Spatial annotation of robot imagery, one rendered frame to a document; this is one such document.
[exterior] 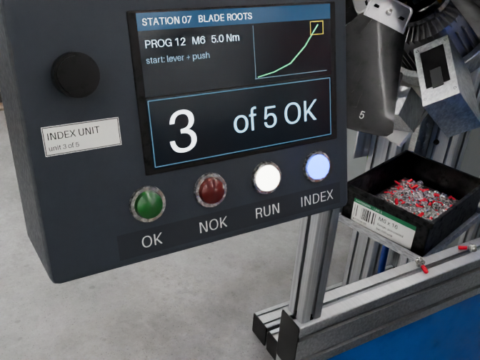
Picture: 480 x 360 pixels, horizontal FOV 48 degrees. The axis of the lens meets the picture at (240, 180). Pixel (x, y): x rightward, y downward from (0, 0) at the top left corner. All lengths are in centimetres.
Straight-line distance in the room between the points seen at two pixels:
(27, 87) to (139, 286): 172
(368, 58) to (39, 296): 144
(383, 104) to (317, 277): 51
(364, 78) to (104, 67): 77
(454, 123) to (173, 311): 118
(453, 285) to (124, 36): 63
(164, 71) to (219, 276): 174
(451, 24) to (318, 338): 75
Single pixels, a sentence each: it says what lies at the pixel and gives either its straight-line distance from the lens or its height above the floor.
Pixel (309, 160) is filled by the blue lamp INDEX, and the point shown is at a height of 112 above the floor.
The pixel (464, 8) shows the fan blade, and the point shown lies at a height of 116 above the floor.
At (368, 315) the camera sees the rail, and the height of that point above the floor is 83.
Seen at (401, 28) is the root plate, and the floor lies 109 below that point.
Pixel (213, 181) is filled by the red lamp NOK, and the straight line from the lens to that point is 40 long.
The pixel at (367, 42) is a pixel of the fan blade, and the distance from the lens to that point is 111.
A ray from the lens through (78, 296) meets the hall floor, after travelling 203.
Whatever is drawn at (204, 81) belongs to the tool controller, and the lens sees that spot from 39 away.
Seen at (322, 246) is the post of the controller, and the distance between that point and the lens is 62.
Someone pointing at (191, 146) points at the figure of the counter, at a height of 115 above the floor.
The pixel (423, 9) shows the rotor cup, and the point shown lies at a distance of 119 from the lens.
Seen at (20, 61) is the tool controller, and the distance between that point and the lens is 36.
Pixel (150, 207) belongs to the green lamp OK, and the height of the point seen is 112.
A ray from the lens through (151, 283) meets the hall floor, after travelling 205.
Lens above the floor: 132
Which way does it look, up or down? 29 degrees down
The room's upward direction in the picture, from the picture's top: 4 degrees clockwise
